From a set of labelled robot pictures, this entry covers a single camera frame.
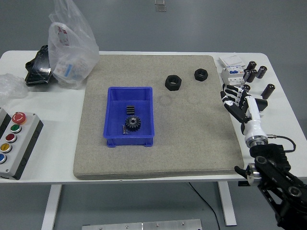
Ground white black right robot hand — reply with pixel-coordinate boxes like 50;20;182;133
220;83;267;142

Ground large black gear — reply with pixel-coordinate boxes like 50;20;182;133
124;115;141;133

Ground small black hex nut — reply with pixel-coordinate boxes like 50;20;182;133
193;68;209;81

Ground large black hex nut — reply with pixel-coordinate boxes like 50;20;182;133
164;74;182;92

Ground blue plastic box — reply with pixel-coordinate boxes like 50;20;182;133
102;86;154;148

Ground grey push-button control box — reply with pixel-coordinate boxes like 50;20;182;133
0;111;45;180

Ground black block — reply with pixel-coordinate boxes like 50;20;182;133
255;98;268;112

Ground white circuit breaker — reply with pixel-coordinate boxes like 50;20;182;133
220;66;245;87

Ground grey-brown mat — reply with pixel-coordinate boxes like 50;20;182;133
72;54;245;181

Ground white table leg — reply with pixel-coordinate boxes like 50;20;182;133
40;184;63;230
217;181;238;226

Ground silver metal plate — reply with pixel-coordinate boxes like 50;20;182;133
81;218;202;230

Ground clear plastic bag with boxes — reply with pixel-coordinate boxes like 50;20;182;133
47;0;100;90

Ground black plastic-wrapped part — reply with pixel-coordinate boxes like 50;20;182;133
24;45;58;87

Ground crumpled clear plastic wrap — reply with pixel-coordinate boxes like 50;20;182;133
0;73;28;99

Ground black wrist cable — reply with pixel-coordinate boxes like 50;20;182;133
266;135;296;152

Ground white switch panel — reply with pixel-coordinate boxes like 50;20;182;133
218;54;245;69

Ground black floor cable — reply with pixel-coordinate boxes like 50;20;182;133
188;182;221;230

